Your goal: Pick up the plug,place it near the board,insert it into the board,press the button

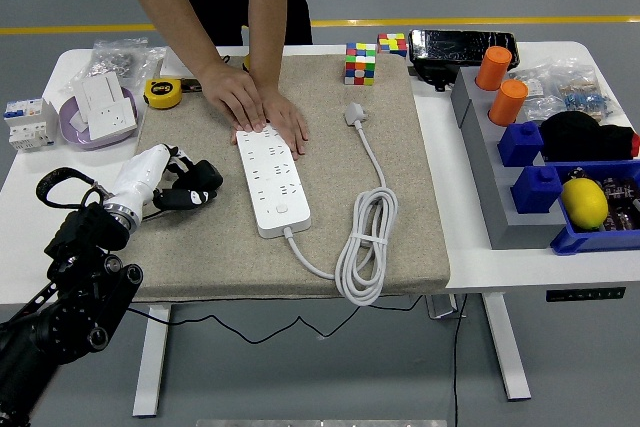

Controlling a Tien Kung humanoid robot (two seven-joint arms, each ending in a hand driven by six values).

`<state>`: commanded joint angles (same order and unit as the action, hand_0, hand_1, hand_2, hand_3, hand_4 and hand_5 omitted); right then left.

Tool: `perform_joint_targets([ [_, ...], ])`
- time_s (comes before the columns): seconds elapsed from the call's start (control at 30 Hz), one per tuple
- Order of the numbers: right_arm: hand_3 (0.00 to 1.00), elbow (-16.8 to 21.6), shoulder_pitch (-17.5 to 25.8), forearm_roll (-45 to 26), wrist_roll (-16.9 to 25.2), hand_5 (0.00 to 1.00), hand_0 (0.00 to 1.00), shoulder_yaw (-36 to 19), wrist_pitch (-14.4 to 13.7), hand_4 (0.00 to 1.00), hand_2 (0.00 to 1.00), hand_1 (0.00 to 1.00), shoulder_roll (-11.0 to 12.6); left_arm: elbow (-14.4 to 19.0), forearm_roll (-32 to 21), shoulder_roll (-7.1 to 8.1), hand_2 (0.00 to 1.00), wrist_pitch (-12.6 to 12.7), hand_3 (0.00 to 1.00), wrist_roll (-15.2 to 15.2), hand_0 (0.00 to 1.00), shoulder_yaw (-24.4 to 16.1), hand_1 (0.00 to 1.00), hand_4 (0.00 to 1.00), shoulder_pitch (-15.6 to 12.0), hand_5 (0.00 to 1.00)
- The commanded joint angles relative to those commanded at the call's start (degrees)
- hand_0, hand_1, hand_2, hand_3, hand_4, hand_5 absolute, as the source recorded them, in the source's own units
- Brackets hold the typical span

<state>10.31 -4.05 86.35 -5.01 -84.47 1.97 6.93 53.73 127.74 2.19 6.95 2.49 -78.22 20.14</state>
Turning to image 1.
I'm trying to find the black plug adapter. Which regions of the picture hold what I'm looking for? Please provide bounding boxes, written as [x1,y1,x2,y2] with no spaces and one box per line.
[177,159,225,193]

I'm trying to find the person's left hand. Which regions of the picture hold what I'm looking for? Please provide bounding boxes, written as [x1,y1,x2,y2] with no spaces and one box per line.
[229,85,310,161]

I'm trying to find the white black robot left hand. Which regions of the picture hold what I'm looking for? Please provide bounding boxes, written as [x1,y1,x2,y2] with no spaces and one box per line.
[107,142,219,221]

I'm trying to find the glossy black device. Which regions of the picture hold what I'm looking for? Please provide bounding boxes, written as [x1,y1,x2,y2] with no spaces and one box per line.
[407,28,520,93]

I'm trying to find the clear bag of metal screws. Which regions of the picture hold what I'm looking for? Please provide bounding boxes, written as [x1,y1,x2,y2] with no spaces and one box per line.
[89,37,167,92]

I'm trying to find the large colourful puzzle cube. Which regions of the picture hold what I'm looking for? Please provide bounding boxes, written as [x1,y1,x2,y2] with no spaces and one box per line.
[343,42,378,87]

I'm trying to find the blue square peg block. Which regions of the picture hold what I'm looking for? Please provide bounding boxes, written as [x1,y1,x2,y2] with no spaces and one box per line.
[510,165,565,215]
[497,121,545,168]

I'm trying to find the white table leg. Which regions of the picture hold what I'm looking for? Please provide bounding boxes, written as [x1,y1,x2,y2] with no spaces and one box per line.
[481,293,532,403]
[131,303,172,419]

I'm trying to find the white power strip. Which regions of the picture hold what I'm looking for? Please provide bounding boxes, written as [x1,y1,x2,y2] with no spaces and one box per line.
[234,121,312,241]

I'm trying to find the black table control panel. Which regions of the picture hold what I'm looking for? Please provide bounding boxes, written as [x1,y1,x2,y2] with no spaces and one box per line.
[545,286,627,304]

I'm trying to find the white flat card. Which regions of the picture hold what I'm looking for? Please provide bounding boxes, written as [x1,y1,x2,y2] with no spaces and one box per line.
[159,48,200,79]

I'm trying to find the black hanging cable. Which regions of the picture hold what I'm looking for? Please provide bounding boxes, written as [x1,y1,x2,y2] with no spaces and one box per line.
[451,293,470,427]

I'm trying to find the clear bag of blue components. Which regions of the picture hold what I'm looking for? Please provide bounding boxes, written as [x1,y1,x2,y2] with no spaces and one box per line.
[549,59,626,124]

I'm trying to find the grey stepped block holder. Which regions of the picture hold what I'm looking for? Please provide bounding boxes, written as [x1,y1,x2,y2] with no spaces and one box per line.
[451,66,569,251]

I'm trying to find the white power strip cable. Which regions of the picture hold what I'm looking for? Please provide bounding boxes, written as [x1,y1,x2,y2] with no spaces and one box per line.
[284,101,400,307]

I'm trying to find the white wall socket panels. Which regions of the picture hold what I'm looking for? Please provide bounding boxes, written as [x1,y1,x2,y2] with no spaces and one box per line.
[69,71,139,142]

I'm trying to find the orange cylinder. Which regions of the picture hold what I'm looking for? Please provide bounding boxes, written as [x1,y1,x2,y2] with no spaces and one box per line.
[474,45,513,92]
[488,78,530,127]

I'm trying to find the black cloth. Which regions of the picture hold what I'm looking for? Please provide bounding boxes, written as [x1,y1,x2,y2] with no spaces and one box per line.
[538,111,639,163]

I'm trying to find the blue plastic bin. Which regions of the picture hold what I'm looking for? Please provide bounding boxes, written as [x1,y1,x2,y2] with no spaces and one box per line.
[549,160,640,257]

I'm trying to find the clear bag of small parts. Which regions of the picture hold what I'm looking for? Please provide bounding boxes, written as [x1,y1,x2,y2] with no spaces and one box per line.
[512,66,566,123]

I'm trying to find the person's right hand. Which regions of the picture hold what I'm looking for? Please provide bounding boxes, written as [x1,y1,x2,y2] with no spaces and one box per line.
[198,62,267,133]

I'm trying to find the thin black plug cord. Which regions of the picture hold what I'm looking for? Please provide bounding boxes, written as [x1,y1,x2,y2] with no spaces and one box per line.
[127,294,424,346]

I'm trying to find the dark cylindrical components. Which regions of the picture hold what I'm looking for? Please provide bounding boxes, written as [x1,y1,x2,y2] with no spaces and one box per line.
[564,166,640,234]

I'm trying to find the white circuit breaker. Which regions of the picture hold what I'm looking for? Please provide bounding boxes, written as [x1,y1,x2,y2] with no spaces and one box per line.
[3,97,60,153]

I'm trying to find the small colourful puzzle cube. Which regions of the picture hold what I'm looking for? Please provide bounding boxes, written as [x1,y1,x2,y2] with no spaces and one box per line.
[377,32,408,59]

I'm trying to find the yellow lemon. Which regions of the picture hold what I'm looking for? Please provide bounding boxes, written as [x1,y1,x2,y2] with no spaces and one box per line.
[559,178,610,232]

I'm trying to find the grey under-table box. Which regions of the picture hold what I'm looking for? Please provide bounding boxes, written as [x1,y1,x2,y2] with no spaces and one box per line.
[424,293,467,321]

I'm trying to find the grey-brown mat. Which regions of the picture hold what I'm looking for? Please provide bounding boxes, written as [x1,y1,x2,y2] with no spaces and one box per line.
[122,53,451,304]

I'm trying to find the purple bowl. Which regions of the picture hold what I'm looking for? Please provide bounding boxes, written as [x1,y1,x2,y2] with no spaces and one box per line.
[58,86,139,151]

